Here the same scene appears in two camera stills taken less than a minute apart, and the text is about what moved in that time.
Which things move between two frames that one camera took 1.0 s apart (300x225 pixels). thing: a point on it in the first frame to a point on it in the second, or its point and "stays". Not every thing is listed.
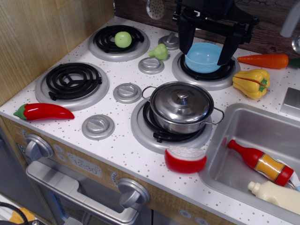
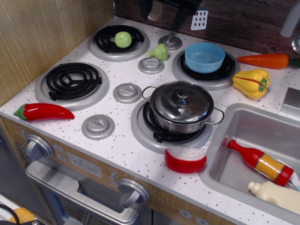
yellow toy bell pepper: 253,83 stays
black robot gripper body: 224,12 to 183,10
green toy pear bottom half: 123,39 stays
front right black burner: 146,134 stays
